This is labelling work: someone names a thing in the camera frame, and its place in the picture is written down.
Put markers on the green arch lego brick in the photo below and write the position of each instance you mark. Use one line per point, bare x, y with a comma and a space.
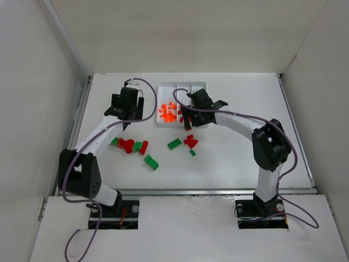
150, 162

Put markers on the green 2x3 lego plate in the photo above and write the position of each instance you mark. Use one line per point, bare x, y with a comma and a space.
173, 144

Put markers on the red round dome lego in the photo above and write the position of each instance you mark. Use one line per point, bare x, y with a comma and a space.
192, 143

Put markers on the small green lego wedge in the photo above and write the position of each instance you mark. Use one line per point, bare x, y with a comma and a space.
192, 153

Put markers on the green red long lego assembly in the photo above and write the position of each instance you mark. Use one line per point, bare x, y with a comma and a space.
130, 146

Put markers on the white three-compartment tray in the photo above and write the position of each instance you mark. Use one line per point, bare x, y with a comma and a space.
167, 104

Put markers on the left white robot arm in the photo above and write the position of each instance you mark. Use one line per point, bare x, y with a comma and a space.
79, 171

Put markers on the aluminium rail front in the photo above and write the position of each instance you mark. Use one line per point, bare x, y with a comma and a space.
194, 192

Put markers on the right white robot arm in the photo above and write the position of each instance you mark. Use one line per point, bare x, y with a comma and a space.
270, 146

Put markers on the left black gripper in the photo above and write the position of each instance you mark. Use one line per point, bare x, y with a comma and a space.
135, 108

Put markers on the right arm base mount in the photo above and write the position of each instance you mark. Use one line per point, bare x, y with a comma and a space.
252, 214

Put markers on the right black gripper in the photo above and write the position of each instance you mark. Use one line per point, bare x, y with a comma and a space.
191, 117

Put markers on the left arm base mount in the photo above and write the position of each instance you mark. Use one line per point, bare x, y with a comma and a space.
125, 217

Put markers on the orange round lego piece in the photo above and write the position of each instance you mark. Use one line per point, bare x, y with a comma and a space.
170, 118

